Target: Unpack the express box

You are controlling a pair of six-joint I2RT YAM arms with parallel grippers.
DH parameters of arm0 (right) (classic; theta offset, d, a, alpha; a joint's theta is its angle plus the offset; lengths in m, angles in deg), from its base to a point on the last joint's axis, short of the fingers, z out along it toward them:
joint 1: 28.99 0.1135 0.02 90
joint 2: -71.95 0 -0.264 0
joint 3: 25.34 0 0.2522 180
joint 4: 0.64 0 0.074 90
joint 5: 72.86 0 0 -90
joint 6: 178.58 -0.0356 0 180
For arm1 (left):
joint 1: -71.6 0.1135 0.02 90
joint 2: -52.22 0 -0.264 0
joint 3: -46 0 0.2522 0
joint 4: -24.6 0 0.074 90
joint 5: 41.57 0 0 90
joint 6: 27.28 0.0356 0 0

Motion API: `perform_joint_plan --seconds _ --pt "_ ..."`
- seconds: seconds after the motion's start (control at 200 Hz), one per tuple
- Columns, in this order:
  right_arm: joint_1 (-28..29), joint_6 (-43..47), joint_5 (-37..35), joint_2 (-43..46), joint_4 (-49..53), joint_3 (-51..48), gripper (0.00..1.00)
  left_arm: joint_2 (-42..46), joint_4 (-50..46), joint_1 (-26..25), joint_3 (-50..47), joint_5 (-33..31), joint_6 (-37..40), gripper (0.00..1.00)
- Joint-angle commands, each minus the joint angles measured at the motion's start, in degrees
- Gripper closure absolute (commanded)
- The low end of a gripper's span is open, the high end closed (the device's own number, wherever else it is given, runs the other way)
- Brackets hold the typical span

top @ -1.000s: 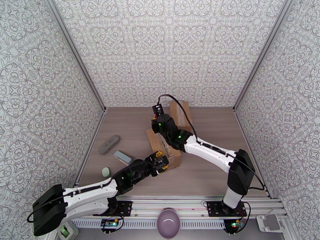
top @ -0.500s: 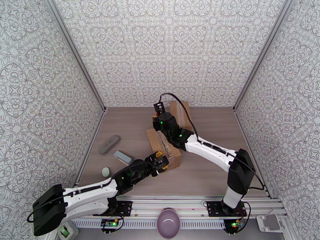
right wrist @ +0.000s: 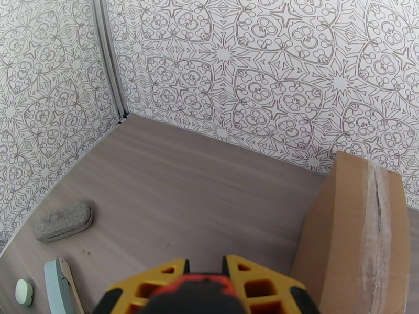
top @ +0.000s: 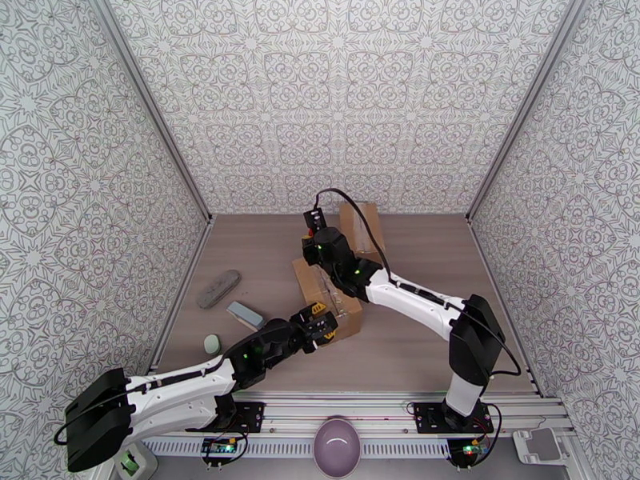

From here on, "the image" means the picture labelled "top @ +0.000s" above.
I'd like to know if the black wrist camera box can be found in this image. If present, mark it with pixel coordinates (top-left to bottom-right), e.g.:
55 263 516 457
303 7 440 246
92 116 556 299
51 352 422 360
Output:
306 315 340 345
305 207 329 234

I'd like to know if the black camera cable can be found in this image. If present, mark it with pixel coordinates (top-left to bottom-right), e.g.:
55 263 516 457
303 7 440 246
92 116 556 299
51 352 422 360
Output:
54 343 261 447
314 188 522 377

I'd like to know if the aluminium corner post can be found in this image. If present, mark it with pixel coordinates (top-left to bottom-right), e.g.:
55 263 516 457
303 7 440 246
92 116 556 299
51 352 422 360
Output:
86 0 214 224
466 0 587 222

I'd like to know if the white plastic stand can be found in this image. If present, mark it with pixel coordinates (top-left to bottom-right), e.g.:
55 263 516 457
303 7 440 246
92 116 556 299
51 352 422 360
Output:
512 427 570 465

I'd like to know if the purple bowl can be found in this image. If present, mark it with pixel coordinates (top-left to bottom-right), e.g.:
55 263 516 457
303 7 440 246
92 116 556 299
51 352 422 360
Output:
313 415 362 480

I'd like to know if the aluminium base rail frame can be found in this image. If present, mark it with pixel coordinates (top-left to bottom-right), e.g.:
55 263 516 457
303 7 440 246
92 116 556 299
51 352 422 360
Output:
105 390 574 437

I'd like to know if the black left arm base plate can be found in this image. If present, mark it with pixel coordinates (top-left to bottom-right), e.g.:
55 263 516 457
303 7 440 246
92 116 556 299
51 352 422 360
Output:
185 401 266 434

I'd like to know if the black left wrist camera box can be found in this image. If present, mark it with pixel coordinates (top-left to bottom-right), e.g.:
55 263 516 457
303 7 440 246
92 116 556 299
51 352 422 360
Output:
306 315 340 345

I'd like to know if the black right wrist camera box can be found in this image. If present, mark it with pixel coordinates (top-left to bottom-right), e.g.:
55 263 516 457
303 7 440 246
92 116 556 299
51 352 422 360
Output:
305 207 329 234

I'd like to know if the black left camera cable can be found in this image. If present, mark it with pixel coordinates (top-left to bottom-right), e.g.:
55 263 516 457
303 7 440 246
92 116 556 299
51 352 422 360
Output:
54 343 261 447

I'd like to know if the grey block on white base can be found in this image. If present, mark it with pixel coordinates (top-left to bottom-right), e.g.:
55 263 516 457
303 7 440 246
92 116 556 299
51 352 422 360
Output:
226 301 265 332

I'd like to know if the brown taped cardboard box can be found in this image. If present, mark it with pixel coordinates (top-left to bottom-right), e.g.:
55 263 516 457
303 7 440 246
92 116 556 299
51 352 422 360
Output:
292 257 365 341
338 201 387 267

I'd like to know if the black right camera cable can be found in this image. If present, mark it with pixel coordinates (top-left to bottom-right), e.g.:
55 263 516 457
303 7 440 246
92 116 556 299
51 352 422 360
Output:
314 188 522 377

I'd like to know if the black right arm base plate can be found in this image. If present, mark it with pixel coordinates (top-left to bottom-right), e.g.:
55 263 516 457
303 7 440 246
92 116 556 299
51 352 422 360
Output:
414 401 495 434

